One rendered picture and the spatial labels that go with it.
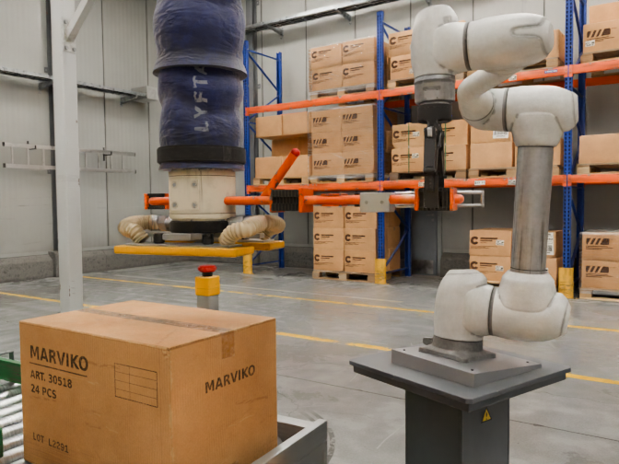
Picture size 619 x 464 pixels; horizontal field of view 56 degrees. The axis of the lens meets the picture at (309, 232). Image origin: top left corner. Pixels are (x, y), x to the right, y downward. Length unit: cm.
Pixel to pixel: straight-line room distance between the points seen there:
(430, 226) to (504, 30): 897
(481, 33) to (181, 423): 107
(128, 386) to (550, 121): 133
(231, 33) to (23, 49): 1017
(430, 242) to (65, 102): 705
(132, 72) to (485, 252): 801
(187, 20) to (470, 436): 140
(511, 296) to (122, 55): 1153
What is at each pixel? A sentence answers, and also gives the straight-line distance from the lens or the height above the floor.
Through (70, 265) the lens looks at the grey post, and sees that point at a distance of 460.
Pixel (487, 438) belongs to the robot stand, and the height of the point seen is 54.
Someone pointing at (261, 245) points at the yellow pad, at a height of 116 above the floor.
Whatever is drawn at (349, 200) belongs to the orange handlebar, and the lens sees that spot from 134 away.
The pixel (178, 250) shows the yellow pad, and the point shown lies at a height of 116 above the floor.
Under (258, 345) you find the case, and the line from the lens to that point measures 160.
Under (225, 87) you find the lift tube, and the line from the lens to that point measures 147.
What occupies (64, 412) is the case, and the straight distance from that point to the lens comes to 172.
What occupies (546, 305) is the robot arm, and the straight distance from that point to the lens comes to 182.
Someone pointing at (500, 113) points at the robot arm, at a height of 152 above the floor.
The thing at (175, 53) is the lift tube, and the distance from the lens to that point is 149.
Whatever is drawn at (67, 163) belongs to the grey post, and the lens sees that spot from 459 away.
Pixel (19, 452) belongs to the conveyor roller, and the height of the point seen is 54.
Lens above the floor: 127
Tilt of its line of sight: 3 degrees down
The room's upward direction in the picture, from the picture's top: 1 degrees counter-clockwise
